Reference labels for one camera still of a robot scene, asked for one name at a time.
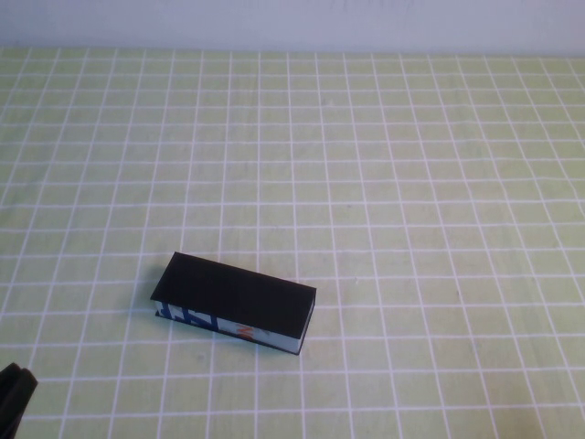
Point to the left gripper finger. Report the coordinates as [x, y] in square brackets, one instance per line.
[16, 402]
[10, 377]

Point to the black glasses case printed side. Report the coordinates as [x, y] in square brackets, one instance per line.
[237, 288]

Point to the green checked tablecloth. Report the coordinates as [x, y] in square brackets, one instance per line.
[365, 183]

